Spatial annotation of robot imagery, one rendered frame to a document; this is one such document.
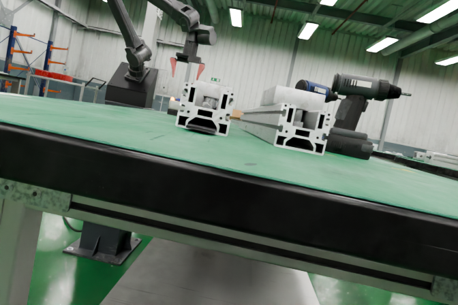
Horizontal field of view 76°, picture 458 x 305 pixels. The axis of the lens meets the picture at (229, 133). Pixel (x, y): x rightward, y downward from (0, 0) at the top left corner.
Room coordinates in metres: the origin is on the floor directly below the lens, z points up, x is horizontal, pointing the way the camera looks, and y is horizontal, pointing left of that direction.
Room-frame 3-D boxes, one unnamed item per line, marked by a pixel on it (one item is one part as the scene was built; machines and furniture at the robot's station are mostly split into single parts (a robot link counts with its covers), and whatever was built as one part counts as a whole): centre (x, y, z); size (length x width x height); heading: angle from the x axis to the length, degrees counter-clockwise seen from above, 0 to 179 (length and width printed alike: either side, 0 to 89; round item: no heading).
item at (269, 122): (0.96, -0.11, 0.82); 0.80 x 0.10 x 0.09; 4
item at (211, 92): (0.94, 0.08, 0.87); 0.16 x 0.11 x 0.07; 4
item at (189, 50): (1.21, 0.23, 1.05); 0.10 x 0.07 x 0.07; 93
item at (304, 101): (0.71, -0.13, 0.87); 0.16 x 0.11 x 0.07; 4
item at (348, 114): (0.79, -0.35, 0.89); 0.20 x 0.08 x 0.22; 76
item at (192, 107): (0.94, 0.08, 0.82); 0.80 x 0.10 x 0.09; 4
